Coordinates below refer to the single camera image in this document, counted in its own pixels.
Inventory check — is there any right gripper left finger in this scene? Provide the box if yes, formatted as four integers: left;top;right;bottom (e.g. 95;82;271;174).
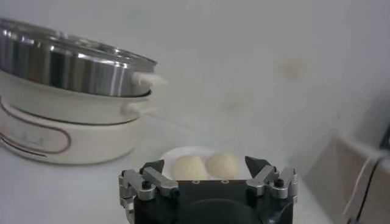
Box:
118;159;180;214

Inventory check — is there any white laptop cable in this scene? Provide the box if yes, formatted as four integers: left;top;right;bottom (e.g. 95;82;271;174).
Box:
342;156;380;217

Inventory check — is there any round white plate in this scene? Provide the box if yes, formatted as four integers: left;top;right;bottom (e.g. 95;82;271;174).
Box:
160;145;254;181

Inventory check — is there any white electric cooker base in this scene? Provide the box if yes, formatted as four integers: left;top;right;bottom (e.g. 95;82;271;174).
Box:
0;71;161;166

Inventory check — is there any large white table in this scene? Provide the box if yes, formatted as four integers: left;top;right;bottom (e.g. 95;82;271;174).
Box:
0;115;336;224

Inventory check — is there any white steamed baozi bun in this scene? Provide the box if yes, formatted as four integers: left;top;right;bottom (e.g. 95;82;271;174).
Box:
174;155;208;181
205;155;242;180

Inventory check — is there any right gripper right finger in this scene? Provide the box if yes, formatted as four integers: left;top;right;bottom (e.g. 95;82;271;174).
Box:
245;156;299;204

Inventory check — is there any perforated steel steamer basket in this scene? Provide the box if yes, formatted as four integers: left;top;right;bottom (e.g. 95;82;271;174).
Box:
0;17;158;98

